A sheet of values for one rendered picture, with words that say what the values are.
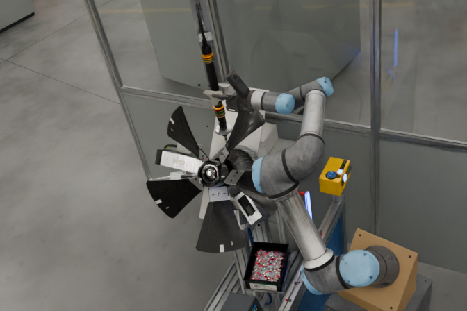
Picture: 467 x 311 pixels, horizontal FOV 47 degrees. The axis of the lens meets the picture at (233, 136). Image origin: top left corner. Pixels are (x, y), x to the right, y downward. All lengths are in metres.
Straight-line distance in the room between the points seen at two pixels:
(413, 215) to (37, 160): 3.27
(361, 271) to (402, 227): 1.48
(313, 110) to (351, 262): 0.53
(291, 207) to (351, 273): 0.29
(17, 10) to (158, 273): 5.07
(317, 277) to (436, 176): 1.25
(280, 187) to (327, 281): 0.37
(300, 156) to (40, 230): 2.95
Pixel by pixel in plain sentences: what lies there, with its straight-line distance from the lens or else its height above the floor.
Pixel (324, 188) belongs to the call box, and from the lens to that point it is 2.56.
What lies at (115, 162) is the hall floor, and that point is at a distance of 4.70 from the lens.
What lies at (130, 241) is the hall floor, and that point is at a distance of 3.99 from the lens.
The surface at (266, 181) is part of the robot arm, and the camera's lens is 1.79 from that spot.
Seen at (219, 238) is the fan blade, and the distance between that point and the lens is 2.47.
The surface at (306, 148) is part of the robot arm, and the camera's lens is 1.76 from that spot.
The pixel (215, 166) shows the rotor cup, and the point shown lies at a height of 1.25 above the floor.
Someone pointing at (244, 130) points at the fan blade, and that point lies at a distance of 2.37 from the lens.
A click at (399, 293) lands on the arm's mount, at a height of 1.11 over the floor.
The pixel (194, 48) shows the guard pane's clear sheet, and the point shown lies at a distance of 3.10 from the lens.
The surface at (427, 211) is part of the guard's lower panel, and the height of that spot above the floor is 0.50.
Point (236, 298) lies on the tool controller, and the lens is 1.94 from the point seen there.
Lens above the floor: 2.80
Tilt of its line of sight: 37 degrees down
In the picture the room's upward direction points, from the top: 12 degrees counter-clockwise
